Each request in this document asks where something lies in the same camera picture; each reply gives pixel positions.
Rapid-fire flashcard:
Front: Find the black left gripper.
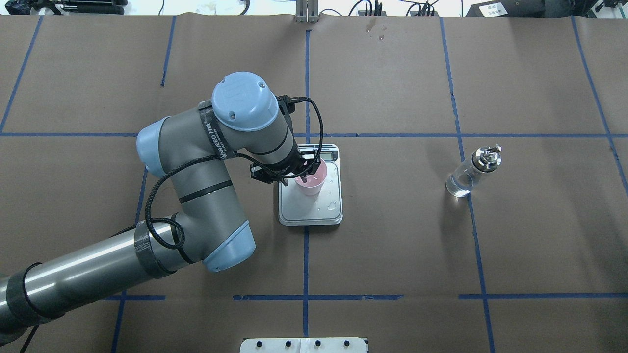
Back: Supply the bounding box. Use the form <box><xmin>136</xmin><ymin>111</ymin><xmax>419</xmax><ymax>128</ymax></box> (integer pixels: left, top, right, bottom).
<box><xmin>250</xmin><ymin>96</ymin><xmax>322</xmax><ymax>185</ymax></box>

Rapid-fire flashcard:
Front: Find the pink plastic cup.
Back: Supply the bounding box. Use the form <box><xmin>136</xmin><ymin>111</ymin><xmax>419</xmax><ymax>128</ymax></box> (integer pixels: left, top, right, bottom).
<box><xmin>295</xmin><ymin>159</ymin><xmax>328</xmax><ymax>196</ymax></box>

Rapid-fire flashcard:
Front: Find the glass sauce bottle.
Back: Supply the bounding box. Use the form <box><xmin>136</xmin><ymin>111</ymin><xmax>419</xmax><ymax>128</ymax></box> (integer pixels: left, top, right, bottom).
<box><xmin>445</xmin><ymin>144</ymin><xmax>503</xmax><ymax>198</ymax></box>

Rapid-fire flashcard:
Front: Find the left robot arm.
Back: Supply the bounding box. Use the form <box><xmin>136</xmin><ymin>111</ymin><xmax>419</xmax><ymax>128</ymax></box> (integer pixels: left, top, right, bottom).
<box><xmin>1</xmin><ymin>72</ymin><xmax>323</xmax><ymax>346</ymax></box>

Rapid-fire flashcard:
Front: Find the digital kitchen scale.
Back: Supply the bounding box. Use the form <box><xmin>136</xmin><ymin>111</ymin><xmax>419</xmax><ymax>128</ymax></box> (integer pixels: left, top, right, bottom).
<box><xmin>278</xmin><ymin>143</ymin><xmax>343</xmax><ymax>226</ymax></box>

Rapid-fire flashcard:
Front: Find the black connector board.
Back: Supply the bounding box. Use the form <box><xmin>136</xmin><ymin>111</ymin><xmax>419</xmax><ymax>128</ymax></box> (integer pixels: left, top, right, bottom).
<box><xmin>402</xmin><ymin>0</ymin><xmax>439</xmax><ymax>17</ymax></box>
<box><xmin>352</xmin><ymin>0</ymin><xmax>387</xmax><ymax>17</ymax></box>

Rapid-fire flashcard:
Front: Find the black box white label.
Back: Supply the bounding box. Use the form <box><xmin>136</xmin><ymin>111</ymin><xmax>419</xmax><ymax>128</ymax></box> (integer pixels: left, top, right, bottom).
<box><xmin>464</xmin><ymin>0</ymin><xmax>545</xmax><ymax>18</ymax></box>

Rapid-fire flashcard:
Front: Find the black folded tripod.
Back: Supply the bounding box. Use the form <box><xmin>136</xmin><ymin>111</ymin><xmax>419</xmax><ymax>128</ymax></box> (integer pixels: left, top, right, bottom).
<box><xmin>1</xmin><ymin>0</ymin><xmax>129</xmax><ymax>16</ymax></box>

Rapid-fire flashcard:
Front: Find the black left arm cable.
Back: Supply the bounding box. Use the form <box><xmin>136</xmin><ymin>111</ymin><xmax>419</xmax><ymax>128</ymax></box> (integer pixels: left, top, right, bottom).
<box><xmin>144</xmin><ymin>96</ymin><xmax>325</xmax><ymax>250</ymax></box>

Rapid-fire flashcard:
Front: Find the aluminium frame post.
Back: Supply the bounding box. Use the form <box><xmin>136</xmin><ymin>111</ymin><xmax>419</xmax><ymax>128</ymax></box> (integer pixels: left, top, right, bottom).
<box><xmin>295</xmin><ymin>0</ymin><xmax>320</xmax><ymax>23</ymax></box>

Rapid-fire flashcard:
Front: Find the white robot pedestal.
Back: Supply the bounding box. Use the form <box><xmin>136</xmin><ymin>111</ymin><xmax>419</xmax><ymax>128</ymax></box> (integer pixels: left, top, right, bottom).
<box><xmin>239</xmin><ymin>337</ymin><xmax>370</xmax><ymax>353</ymax></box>

